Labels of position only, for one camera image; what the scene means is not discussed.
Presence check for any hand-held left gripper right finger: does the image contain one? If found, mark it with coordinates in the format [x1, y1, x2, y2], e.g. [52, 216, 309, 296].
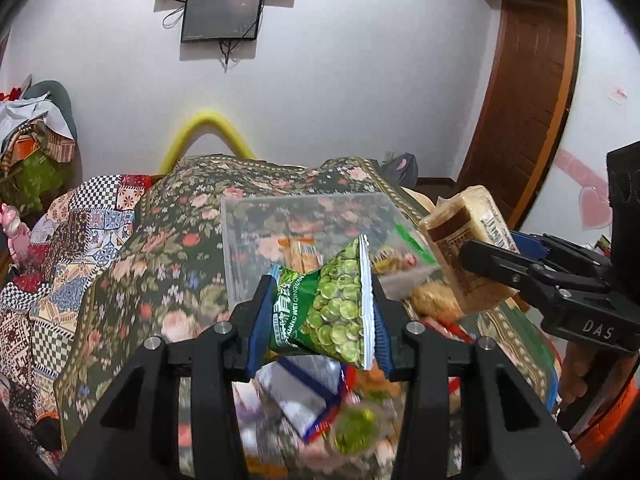
[371, 280, 586, 480]

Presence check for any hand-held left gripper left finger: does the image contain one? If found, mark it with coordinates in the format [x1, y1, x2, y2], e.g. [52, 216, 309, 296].
[57, 276, 279, 480]

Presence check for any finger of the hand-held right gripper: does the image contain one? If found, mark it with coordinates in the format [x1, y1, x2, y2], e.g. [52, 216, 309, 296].
[459, 239, 616, 311]
[510, 231, 612, 272]

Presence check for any beige snack packet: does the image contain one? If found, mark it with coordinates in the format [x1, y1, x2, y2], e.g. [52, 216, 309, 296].
[419, 185, 523, 313]

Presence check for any green pea snack packet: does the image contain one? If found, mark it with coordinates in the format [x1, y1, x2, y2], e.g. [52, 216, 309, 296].
[267, 237, 378, 371]

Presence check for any clear plastic container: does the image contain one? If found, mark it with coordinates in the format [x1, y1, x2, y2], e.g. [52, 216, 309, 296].
[220, 191, 446, 311]

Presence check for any person's right hand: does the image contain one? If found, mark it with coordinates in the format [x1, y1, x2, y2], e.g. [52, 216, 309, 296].
[560, 337, 601, 411]

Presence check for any tan cookie snack packet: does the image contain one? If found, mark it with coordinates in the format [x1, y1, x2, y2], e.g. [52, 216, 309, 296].
[410, 280, 464, 322]

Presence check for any red striped snack packet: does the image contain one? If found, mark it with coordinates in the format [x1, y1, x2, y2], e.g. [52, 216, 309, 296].
[419, 316, 478, 345]

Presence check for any white blue snack packet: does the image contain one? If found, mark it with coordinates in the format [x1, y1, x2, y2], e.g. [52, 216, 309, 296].
[256, 356, 352, 443]

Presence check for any colourful snack packet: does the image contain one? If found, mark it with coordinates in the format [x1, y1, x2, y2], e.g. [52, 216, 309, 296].
[371, 251, 420, 277]

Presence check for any orange snack packet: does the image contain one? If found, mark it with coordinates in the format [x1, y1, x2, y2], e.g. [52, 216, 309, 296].
[277, 236, 325, 276]

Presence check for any green round snack packet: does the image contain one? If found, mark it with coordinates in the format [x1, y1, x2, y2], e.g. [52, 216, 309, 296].
[331, 406, 382, 455]

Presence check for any floral blanket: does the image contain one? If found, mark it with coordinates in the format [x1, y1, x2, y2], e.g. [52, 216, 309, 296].
[52, 155, 563, 480]

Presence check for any dark backpack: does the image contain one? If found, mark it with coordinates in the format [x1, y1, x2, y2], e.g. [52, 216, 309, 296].
[384, 152, 419, 188]

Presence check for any brown wooden door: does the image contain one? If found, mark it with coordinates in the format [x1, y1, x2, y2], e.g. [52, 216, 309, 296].
[447, 0, 582, 228]

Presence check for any patchwork quilt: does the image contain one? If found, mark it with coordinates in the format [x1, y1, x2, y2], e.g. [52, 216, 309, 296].
[0, 172, 153, 463]

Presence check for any yellow foam tube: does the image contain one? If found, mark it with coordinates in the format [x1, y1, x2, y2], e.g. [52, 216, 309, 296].
[158, 107, 258, 174]

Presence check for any pink plush toy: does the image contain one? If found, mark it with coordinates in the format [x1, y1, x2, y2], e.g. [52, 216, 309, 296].
[0, 204, 32, 263]

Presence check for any grey cushion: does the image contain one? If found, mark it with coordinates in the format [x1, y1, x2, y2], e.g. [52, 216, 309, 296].
[22, 80, 79, 143]

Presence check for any white cloth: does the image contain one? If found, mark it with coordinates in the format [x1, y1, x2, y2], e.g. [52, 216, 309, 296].
[0, 99, 75, 157]

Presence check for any pink heart wall sticker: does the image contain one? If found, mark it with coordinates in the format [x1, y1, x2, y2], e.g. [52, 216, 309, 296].
[554, 147, 614, 231]

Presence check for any black cable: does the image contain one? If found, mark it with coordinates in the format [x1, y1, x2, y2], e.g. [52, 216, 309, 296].
[219, 39, 242, 72]
[162, 2, 186, 29]

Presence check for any small black wall monitor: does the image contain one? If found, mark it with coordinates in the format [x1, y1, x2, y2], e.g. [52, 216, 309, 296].
[180, 0, 265, 44]

